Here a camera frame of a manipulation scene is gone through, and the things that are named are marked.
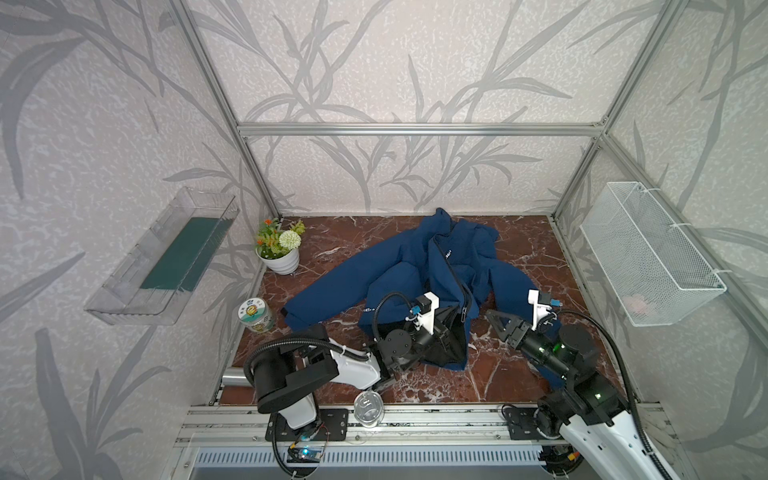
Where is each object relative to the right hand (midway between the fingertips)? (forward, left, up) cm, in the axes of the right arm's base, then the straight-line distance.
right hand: (489, 307), depth 72 cm
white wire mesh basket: (+1, -32, +13) cm, 34 cm away
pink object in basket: (+1, -36, 0) cm, 36 cm away
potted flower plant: (+24, +60, -7) cm, 65 cm away
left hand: (+1, +6, 0) cm, 7 cm away
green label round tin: (+4, +63, -13) cm, 65 cm away
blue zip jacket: (+12, +10, -6) cm, 17 cm away
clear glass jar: (-19, +30, -16) cm, 38 cm away
